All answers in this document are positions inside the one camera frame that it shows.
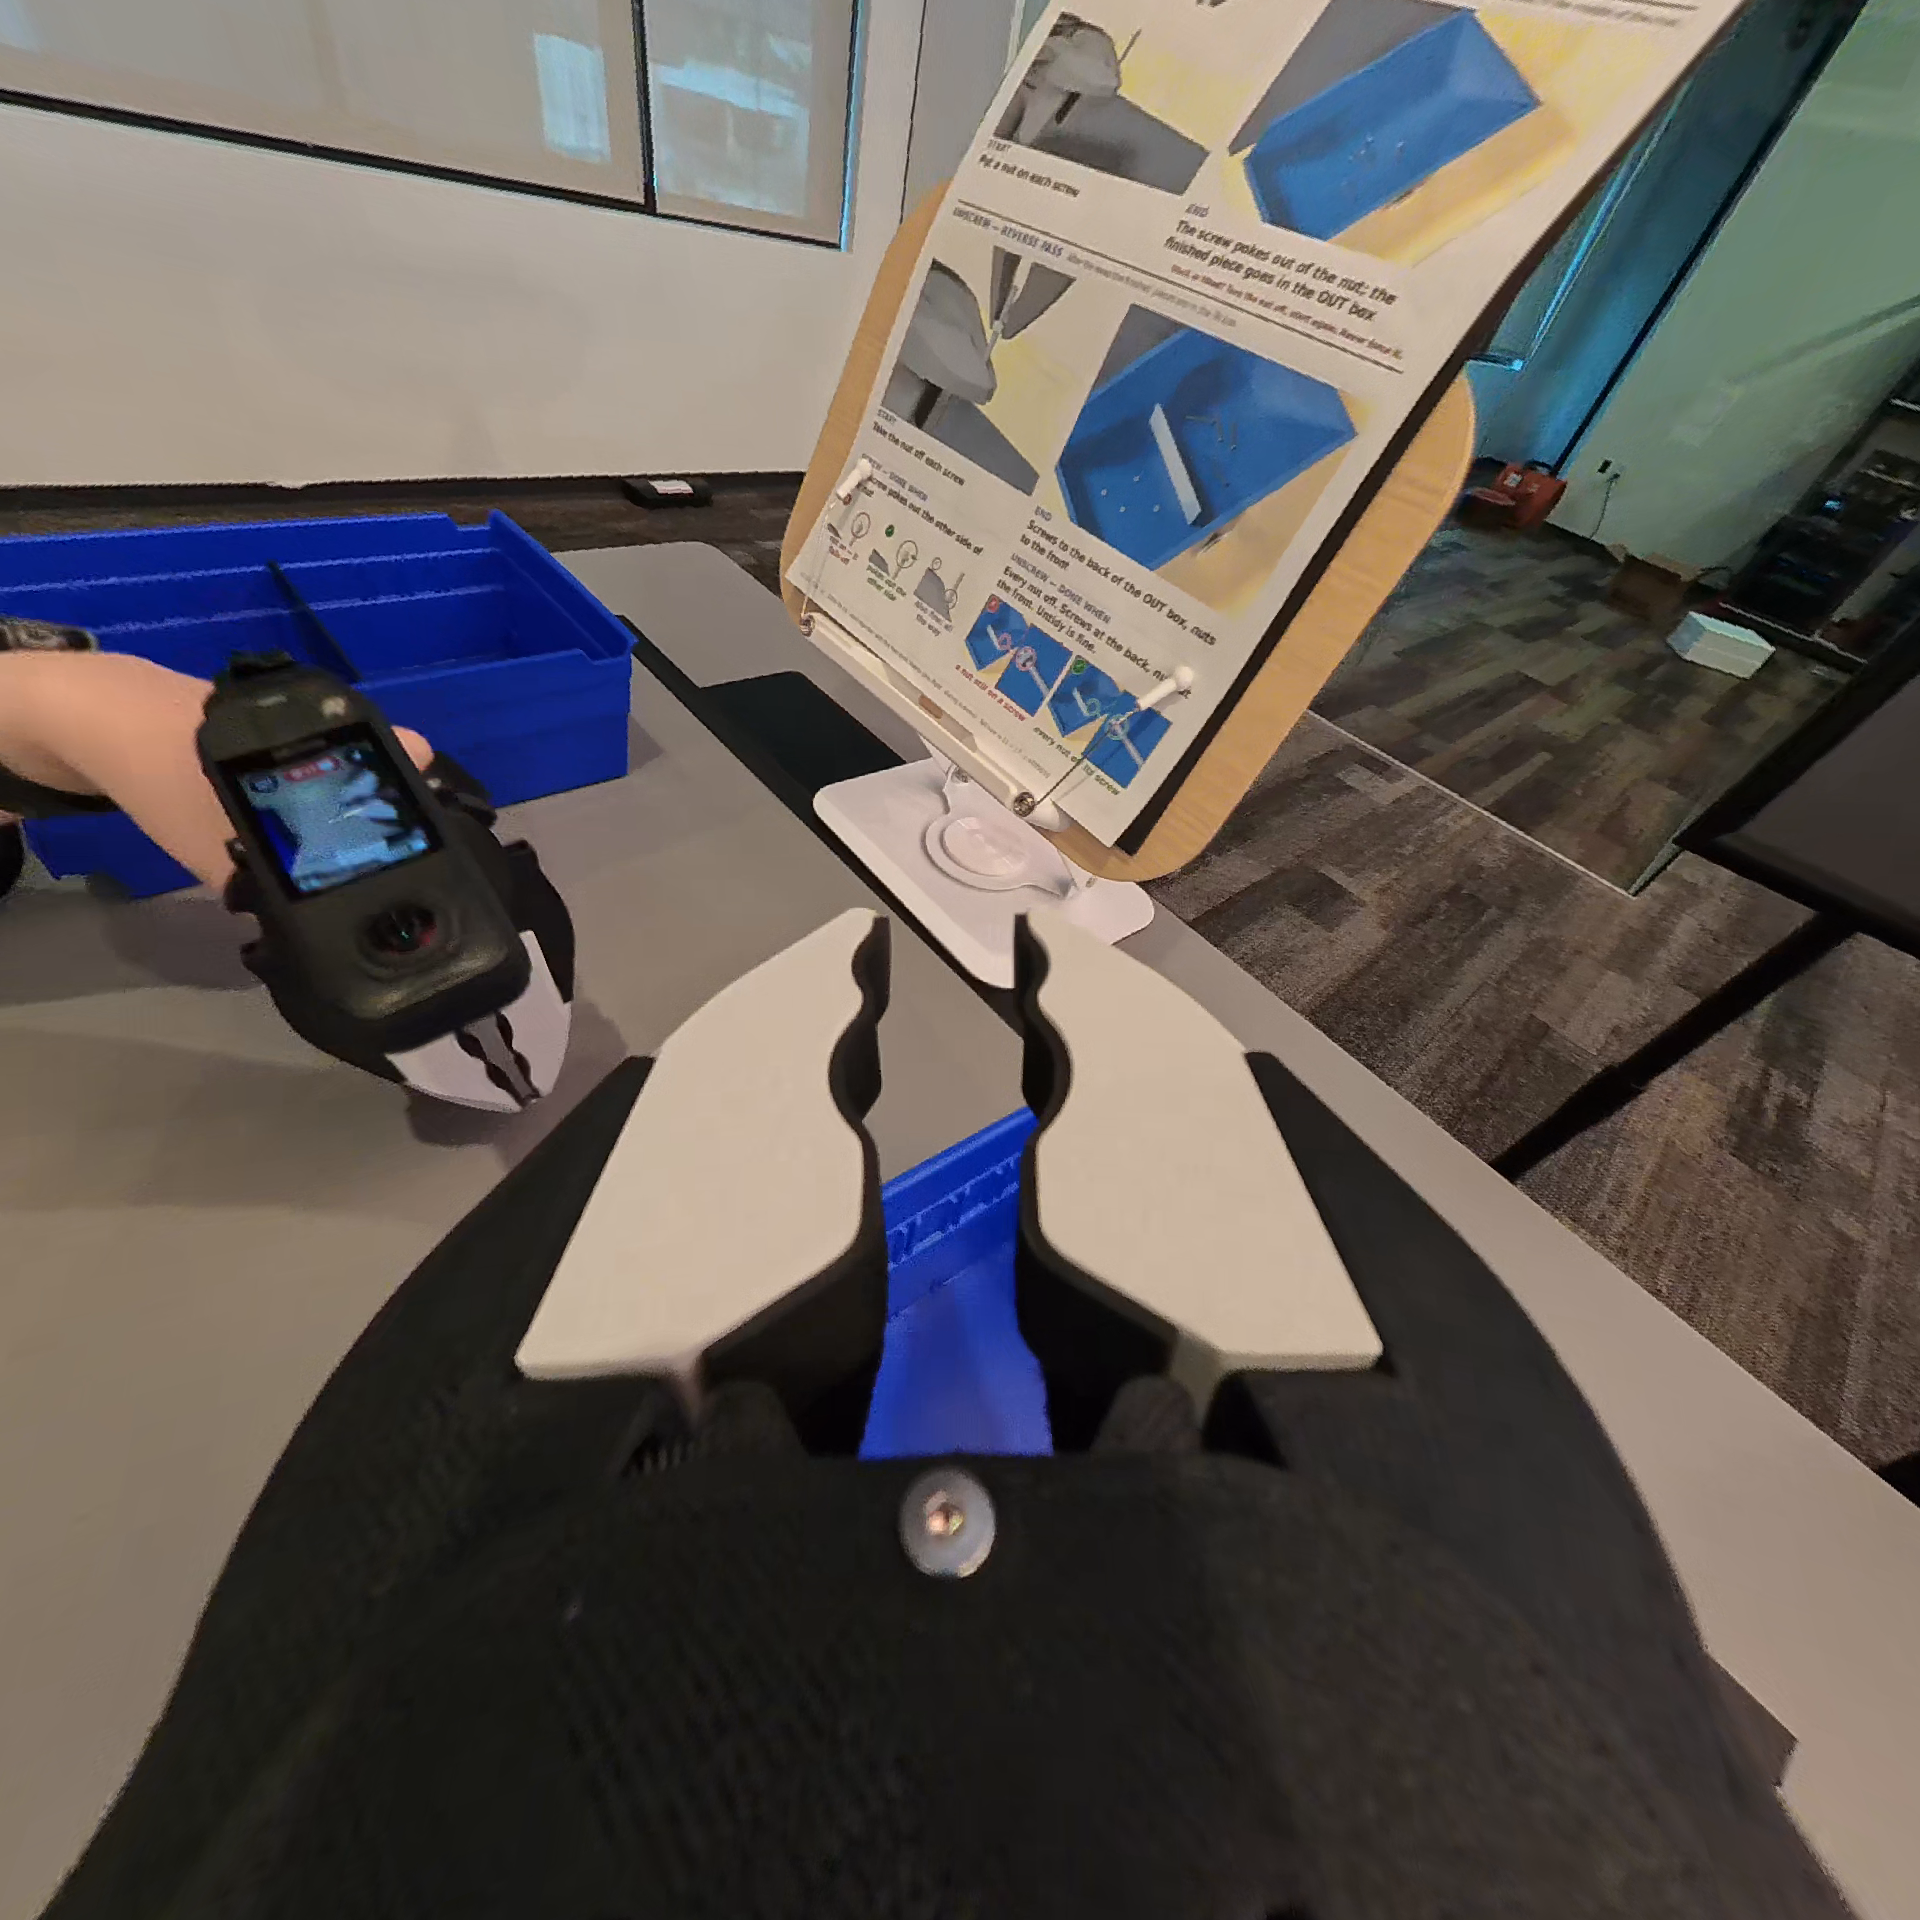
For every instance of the white box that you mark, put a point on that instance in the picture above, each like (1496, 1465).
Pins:
(1721, 642)

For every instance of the person's left hand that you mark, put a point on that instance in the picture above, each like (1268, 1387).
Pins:
(105, 733)

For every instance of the plain blue bin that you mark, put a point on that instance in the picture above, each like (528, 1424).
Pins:
(944, 1349)

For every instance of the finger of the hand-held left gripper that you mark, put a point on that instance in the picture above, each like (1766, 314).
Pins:
(441, 1080)
(539, 1058)

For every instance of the black floor power box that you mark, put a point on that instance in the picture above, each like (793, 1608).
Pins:
(668, 490)

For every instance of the large shaded window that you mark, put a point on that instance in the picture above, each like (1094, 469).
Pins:
(452, 90)

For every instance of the cardboard box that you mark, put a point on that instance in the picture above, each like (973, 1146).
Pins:
(1654, 586)

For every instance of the printed instruction sheet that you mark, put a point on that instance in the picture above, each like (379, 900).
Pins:
(1200, 375)

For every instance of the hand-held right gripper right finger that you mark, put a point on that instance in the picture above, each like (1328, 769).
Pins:
(1200, 1185)

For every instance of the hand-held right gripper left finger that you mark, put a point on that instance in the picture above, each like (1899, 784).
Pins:
(704, 1185)

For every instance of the red floor tool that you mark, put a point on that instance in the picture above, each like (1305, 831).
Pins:
(1524, 493)

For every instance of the blue bin with divider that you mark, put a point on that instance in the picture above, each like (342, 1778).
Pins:
(452, 704)

